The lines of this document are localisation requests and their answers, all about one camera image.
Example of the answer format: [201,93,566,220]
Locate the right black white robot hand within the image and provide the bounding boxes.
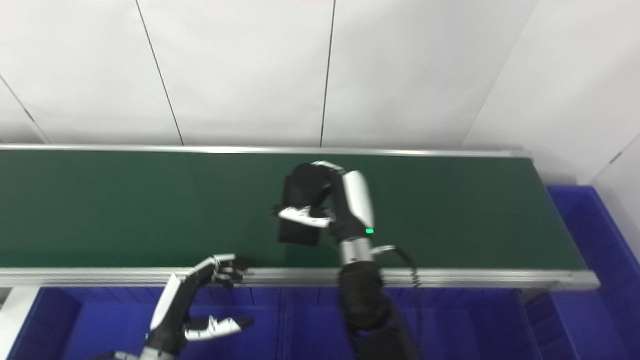
[272,160,377,245]

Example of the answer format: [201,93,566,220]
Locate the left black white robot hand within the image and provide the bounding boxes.
[144,253,256,357]

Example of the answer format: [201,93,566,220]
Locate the black cylinder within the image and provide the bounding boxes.
[277,164,335,247]

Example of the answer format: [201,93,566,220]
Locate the blue plastic bin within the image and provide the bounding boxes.
[547,185,640,360]
[7,287,287,360]
[279,287,582,360]

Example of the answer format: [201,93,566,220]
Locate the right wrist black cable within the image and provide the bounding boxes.
[372,244,424,289]

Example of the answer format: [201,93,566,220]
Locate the green conveyor belt aluminium frame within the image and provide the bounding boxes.
[0,144,601,292]

